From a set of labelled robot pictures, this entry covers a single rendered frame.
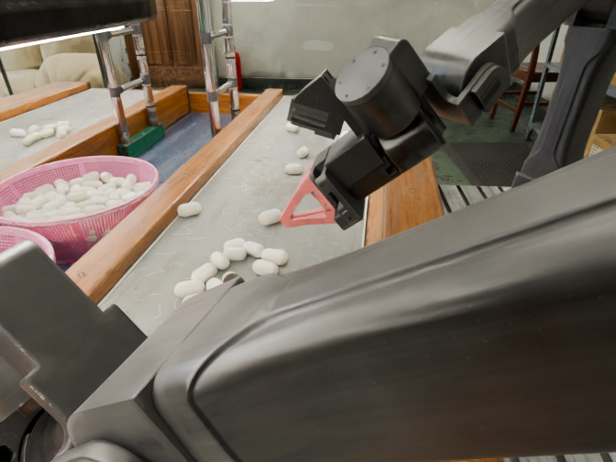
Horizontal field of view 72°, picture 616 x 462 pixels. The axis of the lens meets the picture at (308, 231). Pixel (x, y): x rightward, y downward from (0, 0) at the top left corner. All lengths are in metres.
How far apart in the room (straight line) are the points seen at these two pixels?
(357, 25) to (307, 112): 4.49
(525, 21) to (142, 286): 0.51
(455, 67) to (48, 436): 0.41
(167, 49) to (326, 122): 4.83
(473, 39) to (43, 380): 0.43
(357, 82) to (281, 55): 4.61
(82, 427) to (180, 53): 5.07
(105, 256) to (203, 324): 0.45
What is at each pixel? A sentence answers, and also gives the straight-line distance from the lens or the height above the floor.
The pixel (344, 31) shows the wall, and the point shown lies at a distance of 4.92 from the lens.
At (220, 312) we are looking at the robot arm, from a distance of 0.16.
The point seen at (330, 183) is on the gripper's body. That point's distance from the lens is 0.43.
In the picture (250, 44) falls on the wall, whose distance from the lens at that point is 5.04.
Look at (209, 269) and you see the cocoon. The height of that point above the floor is 0.76.
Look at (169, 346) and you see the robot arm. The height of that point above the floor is 0.96.
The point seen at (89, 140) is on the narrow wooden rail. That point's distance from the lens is 1.08.
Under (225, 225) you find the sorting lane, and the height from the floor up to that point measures 0.74.
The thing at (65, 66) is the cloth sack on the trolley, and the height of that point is 0.54.
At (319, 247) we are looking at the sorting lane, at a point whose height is 0.74.
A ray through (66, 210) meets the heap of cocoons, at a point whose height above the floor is 0.74.
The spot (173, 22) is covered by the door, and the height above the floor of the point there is 0.67.
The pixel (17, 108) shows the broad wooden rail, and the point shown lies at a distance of 1.46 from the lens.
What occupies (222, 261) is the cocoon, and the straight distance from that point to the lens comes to 0.56.
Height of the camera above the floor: 1.07
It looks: 31 degrees down
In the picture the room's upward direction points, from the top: straight up
